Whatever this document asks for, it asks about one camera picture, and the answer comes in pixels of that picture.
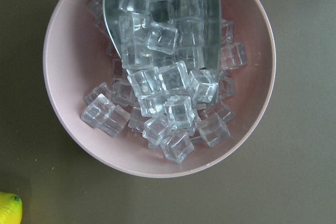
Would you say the clear ice cube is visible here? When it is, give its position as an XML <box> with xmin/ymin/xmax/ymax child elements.
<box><xmin>146</xmin><ymin>22</ymin><xmax>177</xmax><ymax>55</ymax></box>
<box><xmin>164</xmin><ymin>95</ymin><xmax>195</xmax><ymax>129</ymax></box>
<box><xmin>118</xmin><ymin>0</ymin><xmax>151</xmax><ymax>15</ymax></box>
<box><xmin>189</xmin><ymin>69</ymin><xmax>218</xmax><ymax>103</ymax></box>
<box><xmin>81</xmin><ymin>93</ymin><xmax>116</xmax><ymax>128</ymax></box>
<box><xmin>160</xmin><ymin>131</ymin><xmax>194</xmax><ymax>164</ymax></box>
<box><xmin>196</xmin><ymin>113</ymin><xmax>231</xmax><ymax>147</ymax></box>
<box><xmin>220</xmin><ymin>42</ymin><xmax>247</xmax><ymax>70</ymax></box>

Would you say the metal ice scoop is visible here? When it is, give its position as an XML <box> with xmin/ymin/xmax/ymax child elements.
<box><xmin>102</xmin><ymin>0</ymin><xmax>221</xmax><ymax>103</ymax></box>

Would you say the pink bowl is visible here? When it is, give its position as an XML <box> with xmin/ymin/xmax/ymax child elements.
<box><xmin>43</xmin><ymin>0</ymin><xmax>276</xmax><ymax>178</ymax></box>

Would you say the yellow lemon right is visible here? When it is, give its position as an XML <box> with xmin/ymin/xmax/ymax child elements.
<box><xmin>1</xmin><ymin>191</ymin><xmax>23</xmax><ymax>224</ymax></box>

